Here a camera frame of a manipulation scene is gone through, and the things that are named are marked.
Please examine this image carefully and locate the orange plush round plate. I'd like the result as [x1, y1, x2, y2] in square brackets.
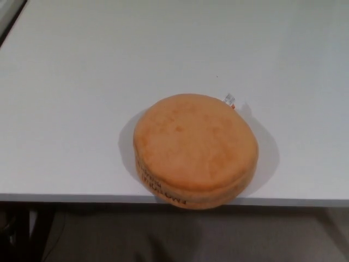
[133, 92, 258, 211]

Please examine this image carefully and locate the dark table leg frame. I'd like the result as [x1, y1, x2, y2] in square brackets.
[0, 201, 55, 262]

